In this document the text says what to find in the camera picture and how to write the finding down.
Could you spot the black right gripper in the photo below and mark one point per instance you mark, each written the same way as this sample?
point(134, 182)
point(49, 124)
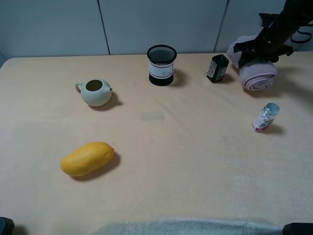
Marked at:
point(268, 45)

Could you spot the pink towel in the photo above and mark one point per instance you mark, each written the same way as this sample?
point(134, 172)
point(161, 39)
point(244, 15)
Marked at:
point(255, 75)

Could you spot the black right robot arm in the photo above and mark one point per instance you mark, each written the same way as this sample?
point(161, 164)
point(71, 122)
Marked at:
point(295, 14)

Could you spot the black rectangular box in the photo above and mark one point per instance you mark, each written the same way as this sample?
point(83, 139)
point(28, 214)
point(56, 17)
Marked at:
point(217, 68)

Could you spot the clear candy jar silver lid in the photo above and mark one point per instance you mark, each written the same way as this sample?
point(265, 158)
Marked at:
point(266, 117)

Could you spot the black mesh pen holder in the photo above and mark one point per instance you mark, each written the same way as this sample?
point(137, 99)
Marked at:
point(161, 64)

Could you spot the white ceramic teapot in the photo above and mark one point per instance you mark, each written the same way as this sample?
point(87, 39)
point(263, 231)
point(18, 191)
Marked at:
point(95, 92)

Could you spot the yellow mango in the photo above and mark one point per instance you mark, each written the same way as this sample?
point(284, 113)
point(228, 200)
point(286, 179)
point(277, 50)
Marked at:
point(87, 159)

